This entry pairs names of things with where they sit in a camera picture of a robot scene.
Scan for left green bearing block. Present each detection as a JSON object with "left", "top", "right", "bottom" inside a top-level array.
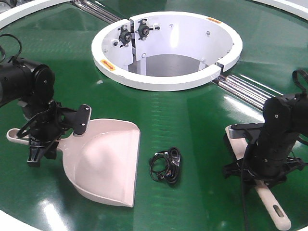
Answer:
[{"left": 118, "top": 25, "right": 132, "bottom": 47}]

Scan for white inner conveyor ring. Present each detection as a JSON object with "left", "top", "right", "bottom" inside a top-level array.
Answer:
[{"left": 91, "top": 11, "right": 243, "bottom": 92}]

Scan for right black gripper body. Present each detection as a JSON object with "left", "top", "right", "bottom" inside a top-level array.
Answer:
[{"left": 222, "top": 137, "right": 308, "bottom": 187}]

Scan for steel transfer rollers top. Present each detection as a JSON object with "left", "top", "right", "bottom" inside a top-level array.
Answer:
[{"left": 71, "top": 0, "right": 122, "bottom": 24}]

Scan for steel transfer rollers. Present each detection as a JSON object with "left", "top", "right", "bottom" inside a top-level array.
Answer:
[
  {"left": 71, "top": 0, "right": 122, "bottom": 24},
  {"left": 212, "top": 74, "right": 283, "bottom": 110}
]

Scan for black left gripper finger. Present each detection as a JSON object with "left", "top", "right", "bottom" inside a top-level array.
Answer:
[
  {"left": 44, "top": 141, "right": 59, "bottom": 159},
  {"left": 27, "top": 142, "right": 47, "bottom": 167}
]

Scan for green bearing block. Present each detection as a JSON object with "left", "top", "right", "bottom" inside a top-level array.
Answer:
[
  {"left": 137, "top": 19, "right": 160, "bottom": 40},
  {"left": 118, "top": 25, "right": 132, "bottom": 47}
]

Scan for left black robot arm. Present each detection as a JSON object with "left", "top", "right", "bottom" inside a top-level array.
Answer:
[{"left": 0, "top": 48, "right": 77, "bottom": 167}]

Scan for beige plastic dustpan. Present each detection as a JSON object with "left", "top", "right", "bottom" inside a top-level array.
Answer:
[{"left": 6, "top": 118, "right": 141, "bottom": 208}]

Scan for steel transfer rollers right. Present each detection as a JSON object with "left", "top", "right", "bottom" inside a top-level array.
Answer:
[{"left": 212, "top": 74, "right": 283, "bottom": 110}]

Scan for right green bearing block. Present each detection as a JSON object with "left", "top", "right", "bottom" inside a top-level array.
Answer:
[{"left": 137, "top": 19, "right": 160, "bottom": 40}]

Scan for beige hand broom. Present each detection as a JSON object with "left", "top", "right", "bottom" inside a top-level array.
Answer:
[{"left": 225, "top": 125, "right": 291, "bottom": 231}]

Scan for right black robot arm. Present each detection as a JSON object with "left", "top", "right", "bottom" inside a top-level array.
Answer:
[{"left": 223, "top": 91, "right": 308, "bottom": 185}]

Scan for black cable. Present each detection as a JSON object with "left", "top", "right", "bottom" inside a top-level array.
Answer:
[{"left": 149, "top": 147, "right": 182, "bottom": 186}]

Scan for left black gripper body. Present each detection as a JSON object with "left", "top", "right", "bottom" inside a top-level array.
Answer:
[{"left": 17, "top": 100, "right": 77, "bottom": 143}]

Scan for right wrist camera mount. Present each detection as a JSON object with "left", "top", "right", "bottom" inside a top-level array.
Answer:
[{"left": 227, "top": 122, "right": 264, "bottom": 140}]

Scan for white outer conveyor rim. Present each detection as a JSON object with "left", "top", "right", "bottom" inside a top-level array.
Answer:
[{"left": 0, "top": 0, "right": 308, "bottom": 28}]

